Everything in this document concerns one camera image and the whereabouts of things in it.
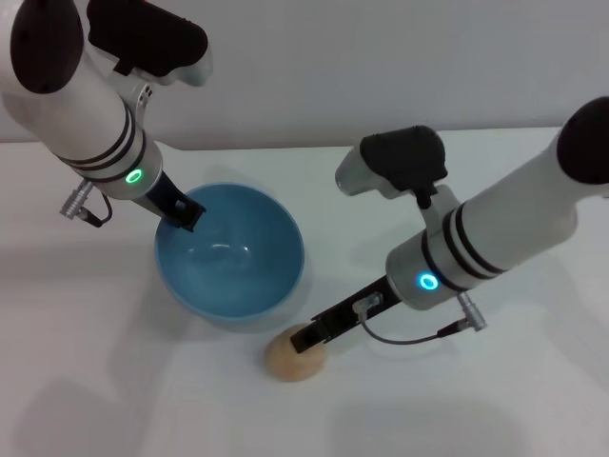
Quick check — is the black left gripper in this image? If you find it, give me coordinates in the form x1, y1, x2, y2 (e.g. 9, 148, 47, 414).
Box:
142, 169, 207, 234

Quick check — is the blue ceramic bowl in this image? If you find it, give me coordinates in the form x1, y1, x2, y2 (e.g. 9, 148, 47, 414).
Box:
153, 181, 305, 334

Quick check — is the gripper cable with plug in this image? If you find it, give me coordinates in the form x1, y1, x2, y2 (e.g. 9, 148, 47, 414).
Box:
59, 179, 113, 228
352, 291, 484, 344

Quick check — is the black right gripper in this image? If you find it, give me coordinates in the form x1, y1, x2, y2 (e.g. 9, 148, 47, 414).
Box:
289, 276, 403, 354

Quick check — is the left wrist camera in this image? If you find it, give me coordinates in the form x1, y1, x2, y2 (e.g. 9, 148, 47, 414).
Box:
85, 0, 214, 89

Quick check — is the left gripper cable with plug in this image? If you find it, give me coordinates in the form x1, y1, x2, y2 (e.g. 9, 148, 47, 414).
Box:
59, 179, 113, 228

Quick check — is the right gripper cable with plug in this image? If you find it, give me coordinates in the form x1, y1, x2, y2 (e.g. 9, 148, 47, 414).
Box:
352, 291, 484, 344

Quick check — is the beige egg yolk pastry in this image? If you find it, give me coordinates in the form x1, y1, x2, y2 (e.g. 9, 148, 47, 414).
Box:
264, 322, 329, 383

